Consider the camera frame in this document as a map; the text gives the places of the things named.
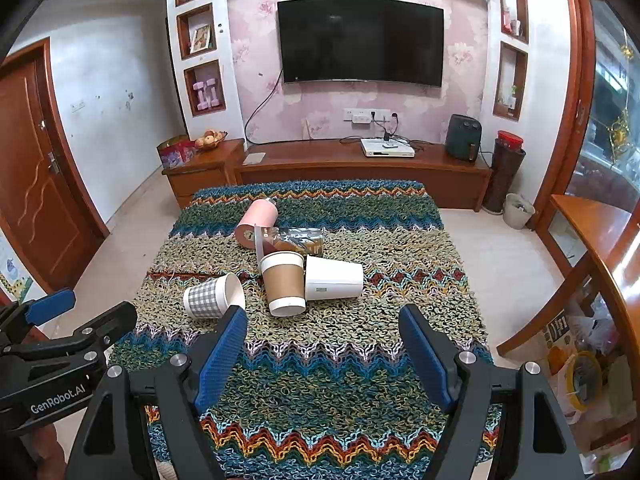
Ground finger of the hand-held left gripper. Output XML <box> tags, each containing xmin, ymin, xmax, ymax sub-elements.
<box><xmin>0</xmin><ymin>288</ymin><xmax>77</xmax><ymax>346</ymax></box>
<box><xmin>0</xmin><ymin>301</ymin><xmax>139</xmax><ymax>368</ymax></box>

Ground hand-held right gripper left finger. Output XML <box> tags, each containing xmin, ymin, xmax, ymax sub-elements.
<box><xmin>65</xmin><ymin>305</ymin><xmax>249</xmax><ymax>480</ymax></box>

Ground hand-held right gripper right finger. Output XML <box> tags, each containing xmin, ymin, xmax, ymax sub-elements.
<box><xmin>398</xmin><ymin>304</ymin><xmax>586</xmax><ymax>480</ymax></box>

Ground grey checked paper cup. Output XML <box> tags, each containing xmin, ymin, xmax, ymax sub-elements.
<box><xmin>182</xmin><ymin>272</ymin><xmax>247</xmax><ymax>320</ymax></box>

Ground brown paper cup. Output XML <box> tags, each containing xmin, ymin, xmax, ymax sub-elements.
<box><xmin>258</xmin><ymin>251</ymin><xmax>307</xmax><ymax>317</ymax></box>

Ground white cup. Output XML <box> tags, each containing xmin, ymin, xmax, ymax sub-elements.
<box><xmin>304</xmin><ymin>255</ymin><xmax>364</xmax><ymax>302</ymax></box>

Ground person's left forearm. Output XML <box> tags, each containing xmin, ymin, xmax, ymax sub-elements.
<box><xmin>0</xmin><ymin>422</ymin><xmax>68</xmax><ymax>480</ymax></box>

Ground colourful knitted blanket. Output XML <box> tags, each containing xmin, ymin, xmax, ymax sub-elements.
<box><xmin>107</xmin><ymin>180</ymin><xmax>503</xmax><ymax>466</ymax></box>

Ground wooden door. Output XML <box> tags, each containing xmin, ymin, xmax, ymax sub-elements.
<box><xmin>0</xmin><ymin>37</ymin><xmax>110</xmax><ymax>293</ymax></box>

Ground clear snack packet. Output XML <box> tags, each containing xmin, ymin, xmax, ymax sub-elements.
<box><xmin>254</xmin><ymin>225</ymin><xmax>326</xmax><ymax>268</ymax></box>

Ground pink tumbler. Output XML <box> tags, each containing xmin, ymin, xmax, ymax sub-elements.
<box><xmin>235</xmin><ymin>198</ymin><xmax>279</xmax><ymax>250</ymax></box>

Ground white waste bin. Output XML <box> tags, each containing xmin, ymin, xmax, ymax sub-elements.
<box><xmin>502</xmin><ymin>193</ymin><xmax>536</xmax><ymax>231</ymax></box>

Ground yellow tape roll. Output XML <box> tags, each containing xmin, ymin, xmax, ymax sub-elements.
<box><xmin>565</xmin><ymin>351</ymin><xmax>603</xmax><ymax>406</ymax></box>

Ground wooden side cabinet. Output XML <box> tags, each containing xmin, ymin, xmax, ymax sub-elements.
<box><xmin>162</xmin><ymin>138</ymin><xmax>246</xmax><ymax>209</ymax></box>

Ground white plastic bag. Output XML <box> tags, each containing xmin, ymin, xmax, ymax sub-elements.
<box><xmin>575</xmin><ymin>315</ymin><xmax>621</xmax><ymax>356</ymax></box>

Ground red gift bag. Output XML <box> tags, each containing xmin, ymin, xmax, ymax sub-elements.
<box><xmin>156</xmin><ymin>136</ymin><xmax>197</xmax><ymax>170</ymax></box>

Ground tall dark woven basket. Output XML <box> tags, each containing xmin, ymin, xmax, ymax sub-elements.
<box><xmin>482</xmin><ymin>137</ymin><xmax>527</xmax><ymax>213</ymax></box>

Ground wooden television cabinet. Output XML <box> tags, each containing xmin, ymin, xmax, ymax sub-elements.
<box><xmin>234</xmin><ymin>139</ymin><xmax>493</xmax><ymax>212</ymax></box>

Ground bowl of fruit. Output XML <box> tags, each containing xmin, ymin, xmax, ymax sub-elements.
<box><xmin>194</xmin><ymin>130</ymin><xmax>228</xmax><ymax>152</ymax></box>

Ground white set-top box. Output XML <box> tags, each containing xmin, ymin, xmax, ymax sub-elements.
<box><xmin>361</xmin><ymin>137</ymin><xmax>417</xmax><ymax>158</ymax></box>

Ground wooden table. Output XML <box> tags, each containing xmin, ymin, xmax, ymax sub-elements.
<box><xmin>495</xmin><ymin>194</ymin><xmax>640</xmax><ymax>358</ymax></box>

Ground black air fryer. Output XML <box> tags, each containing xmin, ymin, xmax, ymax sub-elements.
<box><xmin>445</xmin><ymin>114</ymin><xmax>482</xmax><ymax>162</ymax></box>

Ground framed picture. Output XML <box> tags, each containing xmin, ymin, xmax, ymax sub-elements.
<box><xmin>190</xmin><ymin>25</ymin><xmax>213</xmax><ymax>54</ymax></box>

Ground glass sliding door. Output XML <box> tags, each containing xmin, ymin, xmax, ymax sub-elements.
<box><xmin>535</xmin><ymin>0</ymin><xmax>640</xmax><ymax>241</ymax></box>

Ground black flat television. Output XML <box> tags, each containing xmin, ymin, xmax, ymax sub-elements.
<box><xmin>276</xmin><ymin>0</ymin><xmax>445</xmax><ymax>88</ymax></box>

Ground white wall power sockets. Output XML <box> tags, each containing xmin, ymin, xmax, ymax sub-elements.
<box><xmin>344</xmin><ymin>107</ymin><xmax>392</xmax><ymax>123</ymax></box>

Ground black television cable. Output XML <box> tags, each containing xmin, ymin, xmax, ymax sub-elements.
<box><xmin>244</xmin><ymin>67</ymin><xmax>283</xmax><ymax>143</ymax></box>

